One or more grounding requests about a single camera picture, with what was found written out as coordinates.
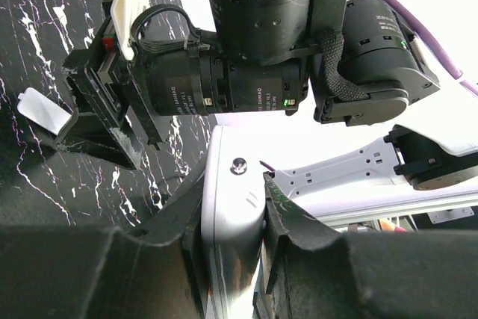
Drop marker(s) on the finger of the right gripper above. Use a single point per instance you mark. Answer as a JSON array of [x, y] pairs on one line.
[[86, 134]]

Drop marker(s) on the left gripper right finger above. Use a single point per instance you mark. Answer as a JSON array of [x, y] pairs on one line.
[[312, 271]]

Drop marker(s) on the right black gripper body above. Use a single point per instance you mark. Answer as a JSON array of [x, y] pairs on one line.
[[100, 80]]

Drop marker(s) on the white battery cover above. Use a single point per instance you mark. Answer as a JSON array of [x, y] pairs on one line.
[[42, 111]]

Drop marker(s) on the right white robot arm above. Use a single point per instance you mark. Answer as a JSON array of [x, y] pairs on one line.
[[357, 56]]

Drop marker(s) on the white remote control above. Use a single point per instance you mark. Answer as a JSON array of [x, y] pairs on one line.
[[232, 221]]

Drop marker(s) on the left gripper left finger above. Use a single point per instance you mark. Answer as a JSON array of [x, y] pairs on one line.
[[154, 271]]

